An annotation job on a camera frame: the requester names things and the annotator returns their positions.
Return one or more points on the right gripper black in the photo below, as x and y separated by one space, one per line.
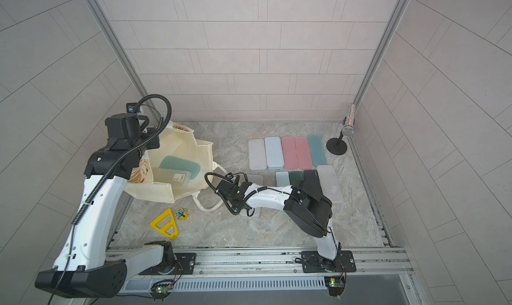
233 203

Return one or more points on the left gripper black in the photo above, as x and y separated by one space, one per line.
155 142

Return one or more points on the white glossy tin pencil case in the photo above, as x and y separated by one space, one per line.
257 155

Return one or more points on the pale mint case lid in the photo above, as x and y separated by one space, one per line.
282 179

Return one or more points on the floral canvas tote bag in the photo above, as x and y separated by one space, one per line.
179 141

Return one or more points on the pale mint pencil case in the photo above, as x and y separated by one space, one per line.
274 153

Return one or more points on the frosted clear pen case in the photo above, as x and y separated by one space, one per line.
176 178

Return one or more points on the dark green pencil case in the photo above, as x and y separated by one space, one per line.
295 177

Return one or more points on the dark grey pencil case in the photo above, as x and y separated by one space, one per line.
311 184

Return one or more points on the pink translucent pencil case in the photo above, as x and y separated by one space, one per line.
303 153

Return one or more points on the teal translucent pencil case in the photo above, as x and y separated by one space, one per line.
317 150

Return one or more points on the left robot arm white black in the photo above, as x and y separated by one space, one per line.
82 270

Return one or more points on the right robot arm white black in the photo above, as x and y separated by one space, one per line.
311 211

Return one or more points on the teal translucent case half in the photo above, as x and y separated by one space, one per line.
174 163

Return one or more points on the small round yellow sticker toy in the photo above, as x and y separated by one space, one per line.
181 214

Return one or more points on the yellow triangular plastic tool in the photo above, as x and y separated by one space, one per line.
165 224

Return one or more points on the glitter microphone on stand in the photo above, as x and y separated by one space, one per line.
338 146

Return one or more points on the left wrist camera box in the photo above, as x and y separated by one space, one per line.
123 126

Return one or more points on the left circuit board with wires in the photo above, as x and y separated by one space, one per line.
162 289

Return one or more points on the circuit board with wires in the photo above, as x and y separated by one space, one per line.
335 285
162 289

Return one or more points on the right circuit board with wires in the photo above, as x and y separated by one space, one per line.
335 285

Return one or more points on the aluminium mounting rail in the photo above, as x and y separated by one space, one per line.
260 262

